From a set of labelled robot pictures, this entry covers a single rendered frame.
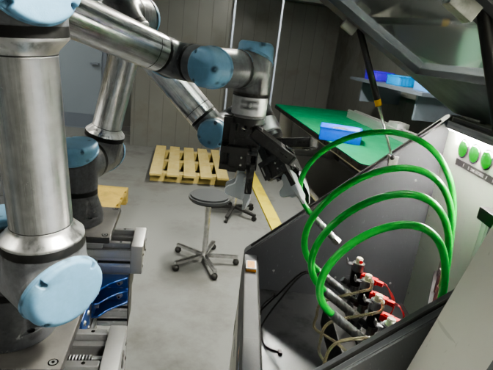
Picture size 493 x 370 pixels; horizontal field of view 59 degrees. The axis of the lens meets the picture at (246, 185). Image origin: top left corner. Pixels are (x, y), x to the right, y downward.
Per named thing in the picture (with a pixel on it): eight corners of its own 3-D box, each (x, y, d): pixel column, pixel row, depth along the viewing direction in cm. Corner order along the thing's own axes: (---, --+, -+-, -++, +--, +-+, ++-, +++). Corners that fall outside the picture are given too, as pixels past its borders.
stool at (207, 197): (236, 249, 351) (243, 186, 334) (241, 283, 303) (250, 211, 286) (175, 245, 345) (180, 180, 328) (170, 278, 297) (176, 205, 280)
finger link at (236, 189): (222, 206, 99) (227, 168, 96) (248, 209, 99) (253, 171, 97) (221, 211, 96) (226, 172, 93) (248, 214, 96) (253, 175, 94)
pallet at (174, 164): (156, 153, 607) (156, 144, 604) (222, 158, 619) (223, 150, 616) (144, 183, 479) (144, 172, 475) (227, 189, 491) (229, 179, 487)
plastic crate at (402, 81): (417, 88, 416) (420, 78, 413) (397, 86, 412) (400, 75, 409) (403, 85, 443) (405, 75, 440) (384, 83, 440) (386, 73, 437)
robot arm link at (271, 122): (280, 117, 121) (265, 112, 114) (287, 131, 120) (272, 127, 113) (260, 131, 125) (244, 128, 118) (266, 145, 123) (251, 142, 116)
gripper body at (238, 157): (220, 163, 100) (225, 111, 96) (257, 167, 100) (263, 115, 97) (218, 172, 93) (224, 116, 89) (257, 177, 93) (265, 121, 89)
